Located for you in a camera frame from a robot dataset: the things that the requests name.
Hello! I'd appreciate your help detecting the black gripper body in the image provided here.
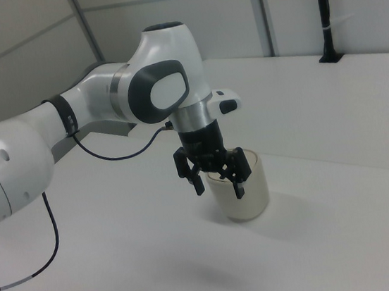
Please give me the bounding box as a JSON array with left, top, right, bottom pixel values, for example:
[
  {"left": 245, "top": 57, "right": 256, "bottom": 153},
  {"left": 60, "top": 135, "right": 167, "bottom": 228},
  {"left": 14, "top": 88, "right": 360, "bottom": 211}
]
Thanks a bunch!
[{"left": 176, "top": 118, "right": 233, "bottom": 177}]

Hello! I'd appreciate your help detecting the small white trash can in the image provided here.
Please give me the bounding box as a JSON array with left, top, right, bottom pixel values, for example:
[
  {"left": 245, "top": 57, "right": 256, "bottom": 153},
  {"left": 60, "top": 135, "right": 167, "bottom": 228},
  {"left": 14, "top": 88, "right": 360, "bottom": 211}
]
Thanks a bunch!
[{"left": 201, "top": 146, "right": 273, "bottom": 226}]

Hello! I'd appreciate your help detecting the black pole with base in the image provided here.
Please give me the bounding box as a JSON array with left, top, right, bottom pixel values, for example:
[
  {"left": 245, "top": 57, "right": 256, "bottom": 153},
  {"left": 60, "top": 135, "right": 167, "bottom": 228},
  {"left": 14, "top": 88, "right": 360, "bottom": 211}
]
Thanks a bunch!
[{"left": 311, "top": 0, "right": 345, "bottom": 66}]

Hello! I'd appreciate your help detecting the black cable strap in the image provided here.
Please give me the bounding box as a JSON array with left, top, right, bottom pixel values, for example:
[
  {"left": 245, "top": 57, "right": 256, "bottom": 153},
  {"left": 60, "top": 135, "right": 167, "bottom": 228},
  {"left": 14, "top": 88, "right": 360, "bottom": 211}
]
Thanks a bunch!
[{"left": 39, "top": 92, "right": 81, "bottom": 140}]

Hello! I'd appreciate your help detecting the grey partition post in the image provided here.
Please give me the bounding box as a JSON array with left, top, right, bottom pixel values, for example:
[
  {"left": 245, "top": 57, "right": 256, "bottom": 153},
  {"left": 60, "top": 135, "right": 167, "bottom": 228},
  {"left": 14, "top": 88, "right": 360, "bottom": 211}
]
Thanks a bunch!
[
  {"left": 246, "top": 0, "right": 278, "bottom": 59},
  {"left": 66, "top": 0, "right": 106, "bottom": 67}
]

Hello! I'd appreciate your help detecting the thin black cable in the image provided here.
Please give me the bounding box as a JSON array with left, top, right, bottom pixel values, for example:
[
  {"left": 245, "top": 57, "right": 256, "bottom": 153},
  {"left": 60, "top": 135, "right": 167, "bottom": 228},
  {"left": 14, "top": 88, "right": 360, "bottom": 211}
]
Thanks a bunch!
[{"left": 0, "top": 118, "right": 191, "bottom": 291}]

